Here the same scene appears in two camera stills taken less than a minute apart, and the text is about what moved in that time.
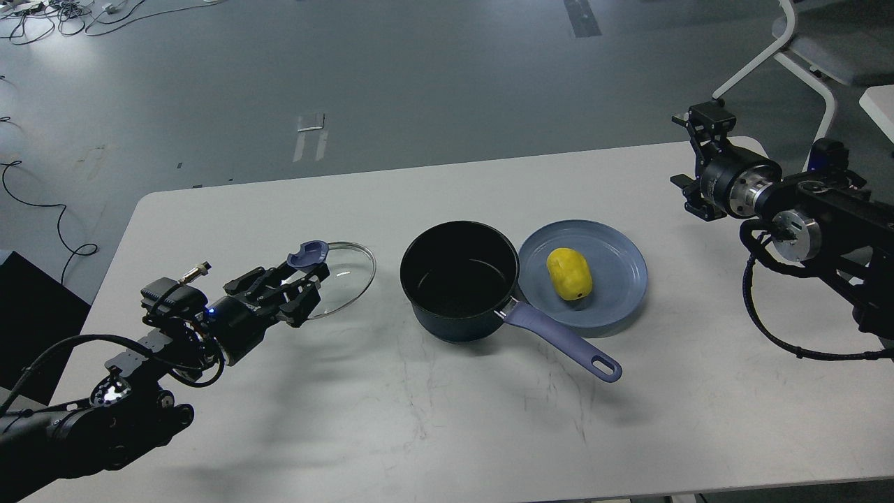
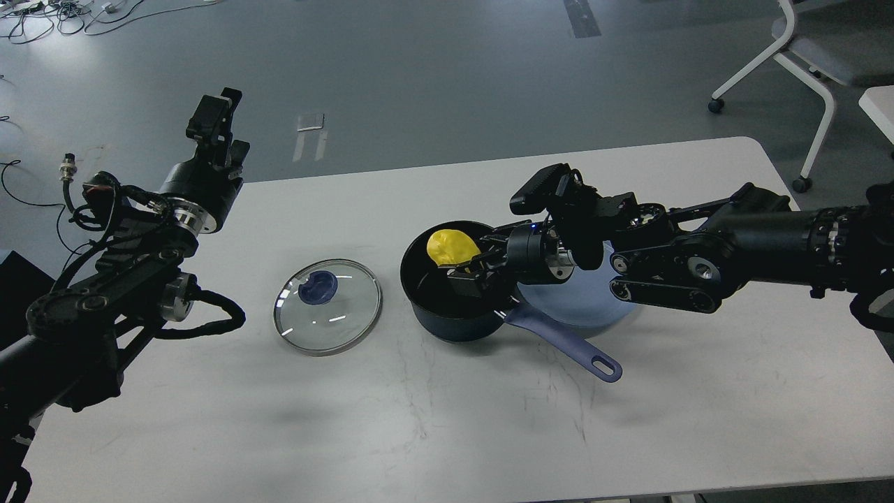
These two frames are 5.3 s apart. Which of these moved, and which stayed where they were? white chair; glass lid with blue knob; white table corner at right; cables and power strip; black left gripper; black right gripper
Moved: black right gripper; black left gripper; glass lid with blue knob
Stayed: cables and power strip; white table corner at right; white chair
